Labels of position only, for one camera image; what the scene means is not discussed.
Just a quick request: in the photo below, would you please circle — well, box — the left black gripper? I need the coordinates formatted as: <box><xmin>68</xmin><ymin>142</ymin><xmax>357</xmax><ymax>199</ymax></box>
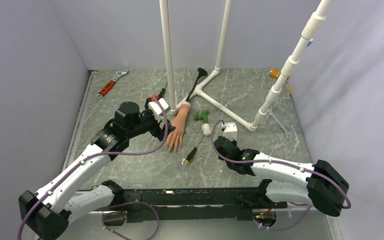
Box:
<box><xmin>126</xmin><ymin>98</ymin><xmax>176</xmax><ymax>141</ymax></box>

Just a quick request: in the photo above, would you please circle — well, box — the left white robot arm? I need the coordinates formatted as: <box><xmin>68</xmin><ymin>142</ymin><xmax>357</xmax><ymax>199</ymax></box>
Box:
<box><xmin>17</xmin><ymin>97</ymin><xmax>173</xmax><ymax>240</ymax></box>

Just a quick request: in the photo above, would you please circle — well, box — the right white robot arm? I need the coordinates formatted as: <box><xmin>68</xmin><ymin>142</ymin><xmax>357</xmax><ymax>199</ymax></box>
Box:
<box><xmin>212</xmin><ymin>136</ymin><xmax>351</xmax><ymax>217</ymax></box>

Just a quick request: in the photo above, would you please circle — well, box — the mannequin practice hand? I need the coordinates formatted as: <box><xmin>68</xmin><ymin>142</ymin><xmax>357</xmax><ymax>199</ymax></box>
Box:
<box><xmin>166</xmin><ymin>101</ymin><xmax>191</xmax><ymax>152</ymax></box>

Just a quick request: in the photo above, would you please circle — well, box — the black yellow screwdriver far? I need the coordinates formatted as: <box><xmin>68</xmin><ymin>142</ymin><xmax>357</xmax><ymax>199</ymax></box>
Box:
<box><xmin>157</xmin><ymin>83</ymin><xmax>168</xmax><ymax>99</ymax></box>

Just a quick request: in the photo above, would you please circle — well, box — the black yellow screwdriver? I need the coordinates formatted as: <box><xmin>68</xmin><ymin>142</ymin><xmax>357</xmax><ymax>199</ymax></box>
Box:
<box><xmin>157</xmin><ymin>83</ymin><xmax>168</xmax><ymax>99</ymax></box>
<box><xmin>181</xmin><ymin>135</ymin><xmax>205</xmax><ymax>165</ymax></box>

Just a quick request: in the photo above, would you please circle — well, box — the black yellow screwdriver near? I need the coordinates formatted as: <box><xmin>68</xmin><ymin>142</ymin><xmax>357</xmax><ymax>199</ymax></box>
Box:
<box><xmin>181</xmin><ymin>135</ymin><xmax>205</xmax><ymax>165</ymax></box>

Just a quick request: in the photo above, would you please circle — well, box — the red adjustable wrench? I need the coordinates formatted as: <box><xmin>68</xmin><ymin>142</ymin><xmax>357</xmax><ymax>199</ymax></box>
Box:
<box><xmin>96</xmin><ymin>67</ymin><xmax>130</xmax><ymax>100</ymax></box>

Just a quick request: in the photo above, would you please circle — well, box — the silver combination wrench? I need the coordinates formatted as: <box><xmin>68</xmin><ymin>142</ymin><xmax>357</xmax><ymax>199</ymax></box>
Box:
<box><xmin>267</xmin><ymin>106</ymin><xmax>294</xmax><ymax>141</ymax></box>

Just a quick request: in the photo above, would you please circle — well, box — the orange yellow tool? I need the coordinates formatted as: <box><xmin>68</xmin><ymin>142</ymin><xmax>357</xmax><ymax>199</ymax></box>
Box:
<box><xmin>268</xmin><ymin>68</ymin><xmax>292</xmax><ymax>96</ymax></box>

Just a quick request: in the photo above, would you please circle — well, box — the white angled PVC pole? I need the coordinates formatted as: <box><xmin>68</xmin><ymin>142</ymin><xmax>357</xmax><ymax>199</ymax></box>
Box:
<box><xmin>249</xmin><ymin>0</ymin><xmax>332</xmax><ymax>132</ymax></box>

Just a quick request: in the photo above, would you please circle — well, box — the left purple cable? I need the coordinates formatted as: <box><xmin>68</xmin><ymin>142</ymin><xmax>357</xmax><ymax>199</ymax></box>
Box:
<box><xmin>17</xmin><ymin>97</ymin><xmax>170</xmax><ymax>240</ymax></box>

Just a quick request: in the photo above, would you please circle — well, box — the purple cable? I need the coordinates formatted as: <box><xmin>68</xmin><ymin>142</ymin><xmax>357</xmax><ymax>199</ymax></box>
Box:
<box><xmin>210</xmin><ymin>119</ymin><xmax>352</xmax><ymax>232</ymax></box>
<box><xmin>17</xmin><ymin>97</ymin><xmax>170</xmax><ymax>240</ymax></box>

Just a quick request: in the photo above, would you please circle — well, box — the green hose nozzle fitting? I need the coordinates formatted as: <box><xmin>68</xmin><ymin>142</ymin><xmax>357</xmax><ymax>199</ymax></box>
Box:
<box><xmin>193</xmin><ymin>110</ymin><xmax>212</xmax><ymax>136</ymax></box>

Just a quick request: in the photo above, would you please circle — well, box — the black suction mount stalk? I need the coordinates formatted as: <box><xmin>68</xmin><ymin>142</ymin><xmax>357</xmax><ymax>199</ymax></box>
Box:
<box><xmin>185</xmin><ymin>67</ymin><xmax>208</xmax><ymax>103</ymax></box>

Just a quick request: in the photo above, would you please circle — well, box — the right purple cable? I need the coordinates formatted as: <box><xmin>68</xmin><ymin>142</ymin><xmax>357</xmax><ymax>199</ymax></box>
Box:
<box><xmin>210</xmin><ymin>119</ymin><xmax>352</xmax><ymax>232</ymax></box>

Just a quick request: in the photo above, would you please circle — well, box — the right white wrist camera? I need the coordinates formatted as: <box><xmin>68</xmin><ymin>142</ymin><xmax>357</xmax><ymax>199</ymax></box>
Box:
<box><xmin>221</xmin><ymin>122</ymin><xmax>238</xmax><ymax>141</ymax></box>

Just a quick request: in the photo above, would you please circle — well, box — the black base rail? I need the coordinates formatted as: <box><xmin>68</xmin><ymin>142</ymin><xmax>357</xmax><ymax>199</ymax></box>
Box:
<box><xmin>89</xmin><ymin>180</ymin><xmax>289</xmax><ymax>223</ymax></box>

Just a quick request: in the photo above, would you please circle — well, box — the white PVC pipe frame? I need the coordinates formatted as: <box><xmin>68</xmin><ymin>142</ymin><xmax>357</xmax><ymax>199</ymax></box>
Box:
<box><xmin>159</xmin><ymin>0</ymin><xmax>259</xmax><ymax>133</ymax></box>

